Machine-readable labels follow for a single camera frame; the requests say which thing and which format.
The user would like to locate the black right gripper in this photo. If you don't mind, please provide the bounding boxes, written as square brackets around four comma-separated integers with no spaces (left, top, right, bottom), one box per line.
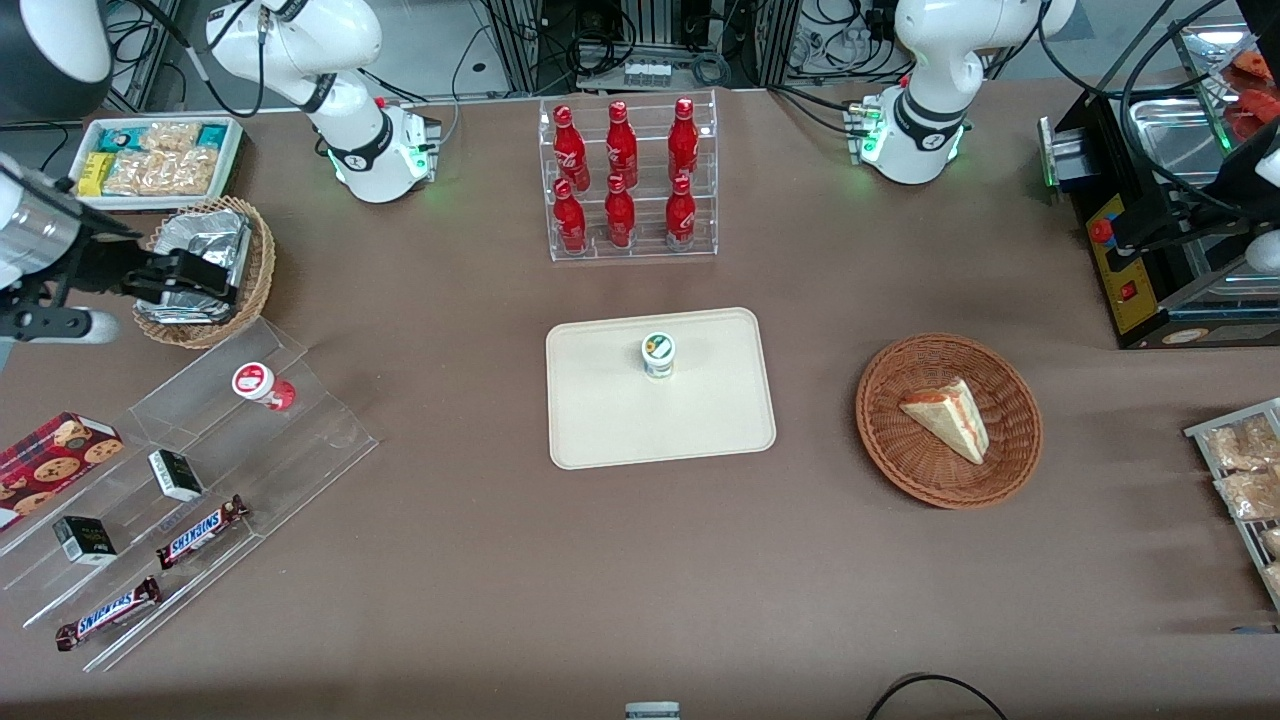
[62,238,243,317]

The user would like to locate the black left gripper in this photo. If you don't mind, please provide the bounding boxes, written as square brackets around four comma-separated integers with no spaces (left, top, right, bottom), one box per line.
[1115,190,1256,253]

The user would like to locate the green gum container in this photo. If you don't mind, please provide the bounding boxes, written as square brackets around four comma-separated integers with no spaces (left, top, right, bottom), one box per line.
[640,331,678,382]

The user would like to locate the red gum container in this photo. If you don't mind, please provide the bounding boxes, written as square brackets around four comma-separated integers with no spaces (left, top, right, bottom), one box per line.
[232,362,297,413]

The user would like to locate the tray of packaged snacks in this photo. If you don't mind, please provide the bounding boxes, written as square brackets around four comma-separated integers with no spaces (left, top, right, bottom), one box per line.
[1184,398,1280,613]

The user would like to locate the cream plastic tray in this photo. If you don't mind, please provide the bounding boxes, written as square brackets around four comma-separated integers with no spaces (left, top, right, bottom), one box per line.
[545,307,778,471]

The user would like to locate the stacked foil trays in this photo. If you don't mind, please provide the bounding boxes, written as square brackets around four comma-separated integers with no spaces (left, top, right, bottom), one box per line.
[145,208,253,326]

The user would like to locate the oval wicker basket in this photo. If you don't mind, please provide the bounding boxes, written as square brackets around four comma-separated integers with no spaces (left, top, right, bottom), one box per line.
[132,195,277,349]

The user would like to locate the steel warmer pan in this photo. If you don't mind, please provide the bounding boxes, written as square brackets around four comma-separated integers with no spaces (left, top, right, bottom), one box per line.
[1130,95,1227,183]

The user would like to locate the white plastic crate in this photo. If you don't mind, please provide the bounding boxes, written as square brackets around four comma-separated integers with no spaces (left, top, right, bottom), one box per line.
[60,115,246,213]

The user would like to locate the black food warmer yellow panel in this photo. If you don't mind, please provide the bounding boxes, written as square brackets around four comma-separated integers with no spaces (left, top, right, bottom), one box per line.
[1040,20,1280,351]

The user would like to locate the clear bag of crackers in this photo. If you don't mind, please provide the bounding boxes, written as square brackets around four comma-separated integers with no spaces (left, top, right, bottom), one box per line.
[105,150,217,196]
[140,122,201,157]

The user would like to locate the clear acrylic stepped shelf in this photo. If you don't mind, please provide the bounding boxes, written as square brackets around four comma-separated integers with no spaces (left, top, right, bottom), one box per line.
[0,318,379,673]

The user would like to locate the small black box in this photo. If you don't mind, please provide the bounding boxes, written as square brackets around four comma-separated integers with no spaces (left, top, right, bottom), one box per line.
[52,516,118,566]
[148,449,205,503]

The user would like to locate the red tartan cookie box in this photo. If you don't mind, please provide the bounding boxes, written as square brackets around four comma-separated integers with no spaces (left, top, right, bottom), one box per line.
[0,412,126,531]

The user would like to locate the Snickers bar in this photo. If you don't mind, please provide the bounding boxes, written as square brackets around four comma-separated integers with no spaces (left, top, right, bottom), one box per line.
[55,576,163,653]
[156,495,251,571]

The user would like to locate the wrapped triangle sandwich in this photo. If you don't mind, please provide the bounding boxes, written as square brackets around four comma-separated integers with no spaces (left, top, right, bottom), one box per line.
[898,377,991,466]

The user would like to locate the round brown wicker basket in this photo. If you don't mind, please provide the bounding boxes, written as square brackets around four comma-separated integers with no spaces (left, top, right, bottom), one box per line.
[855,332,1044,511]

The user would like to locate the red cola bottle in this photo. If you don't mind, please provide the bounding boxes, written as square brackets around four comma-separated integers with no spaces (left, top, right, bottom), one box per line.
[552,104,592,193]
[668,97,700,183]
[665,174,698,249]
[553,178,590,254]
[605,174,638,249]
[606,100,640,190]

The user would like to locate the clear acrylic bottle rack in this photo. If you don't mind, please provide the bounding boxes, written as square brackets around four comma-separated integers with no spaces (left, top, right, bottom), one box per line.
[538,88,723,263]

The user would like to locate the black cable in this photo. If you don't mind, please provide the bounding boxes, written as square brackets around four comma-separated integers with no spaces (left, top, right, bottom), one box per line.
[865,673,1011,720]

